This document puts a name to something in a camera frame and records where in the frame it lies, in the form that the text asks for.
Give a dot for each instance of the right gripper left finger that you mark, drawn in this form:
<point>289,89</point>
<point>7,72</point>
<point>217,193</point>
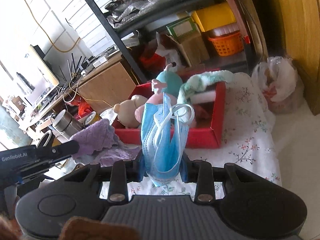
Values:
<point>139,167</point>

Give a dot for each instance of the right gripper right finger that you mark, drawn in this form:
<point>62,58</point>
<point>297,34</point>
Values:
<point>184,170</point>

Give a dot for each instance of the purple cloth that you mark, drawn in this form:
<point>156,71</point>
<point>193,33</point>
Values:
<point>99,144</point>

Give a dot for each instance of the blue surgical mask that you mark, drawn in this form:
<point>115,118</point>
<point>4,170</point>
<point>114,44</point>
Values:
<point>164,134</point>

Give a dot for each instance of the cream teddy bear plush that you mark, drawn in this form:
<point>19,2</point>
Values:
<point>126,111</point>

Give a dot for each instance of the mint fluffy cloth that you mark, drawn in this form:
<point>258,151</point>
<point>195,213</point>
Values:
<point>199,83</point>

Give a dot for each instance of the pink pig plush teal dress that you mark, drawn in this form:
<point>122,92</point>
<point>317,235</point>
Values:
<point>167,82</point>

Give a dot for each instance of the steel thermos flask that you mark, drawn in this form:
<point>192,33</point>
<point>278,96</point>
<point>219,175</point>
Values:
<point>66,124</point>

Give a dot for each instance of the blue yellow can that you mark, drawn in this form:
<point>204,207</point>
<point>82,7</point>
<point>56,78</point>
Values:
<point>91,118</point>

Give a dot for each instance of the floral white tablecloth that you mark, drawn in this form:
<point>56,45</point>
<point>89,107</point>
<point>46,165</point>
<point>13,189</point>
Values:
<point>246,134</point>

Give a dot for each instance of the wooden side desk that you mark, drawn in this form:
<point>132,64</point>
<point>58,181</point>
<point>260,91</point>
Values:
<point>109,84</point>

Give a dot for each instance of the television screen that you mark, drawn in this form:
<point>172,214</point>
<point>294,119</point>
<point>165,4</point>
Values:
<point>24,73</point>

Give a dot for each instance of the red bag on shelf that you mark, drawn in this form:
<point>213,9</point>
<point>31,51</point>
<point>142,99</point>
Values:
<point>151,61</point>

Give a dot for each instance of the brown cardboard box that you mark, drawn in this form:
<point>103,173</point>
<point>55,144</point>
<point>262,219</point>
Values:
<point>187,51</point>

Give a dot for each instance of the white plastic bag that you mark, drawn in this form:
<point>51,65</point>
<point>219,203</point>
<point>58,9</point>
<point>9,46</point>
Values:
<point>280,84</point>

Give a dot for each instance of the orange plastic basket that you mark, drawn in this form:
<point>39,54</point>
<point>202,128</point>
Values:
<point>228,45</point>

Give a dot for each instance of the green white box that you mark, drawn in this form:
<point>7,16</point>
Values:
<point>181,28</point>

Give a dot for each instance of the black metal shelf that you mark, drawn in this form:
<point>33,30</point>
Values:
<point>255,52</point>

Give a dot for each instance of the yellow box on shelf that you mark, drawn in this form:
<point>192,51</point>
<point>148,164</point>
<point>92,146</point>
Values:
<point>213,17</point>

